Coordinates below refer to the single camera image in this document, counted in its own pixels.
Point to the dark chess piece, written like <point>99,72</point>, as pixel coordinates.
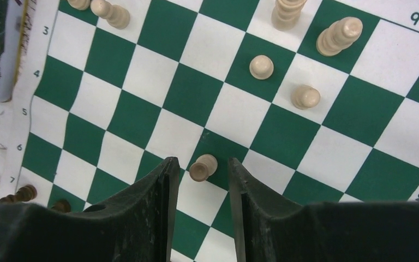
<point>62,206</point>
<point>24,194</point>

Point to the light wooden chess piece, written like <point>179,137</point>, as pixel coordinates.
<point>286,13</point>
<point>339,36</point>

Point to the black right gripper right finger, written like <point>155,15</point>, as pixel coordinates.
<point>270,227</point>

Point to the green white chess board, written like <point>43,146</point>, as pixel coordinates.
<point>97,108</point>

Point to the light wooden pawn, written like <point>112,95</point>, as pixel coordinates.
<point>261,67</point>
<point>115,15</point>
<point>79,4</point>
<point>204,167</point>
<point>305,97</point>

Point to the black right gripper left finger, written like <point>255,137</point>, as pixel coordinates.
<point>136,224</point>

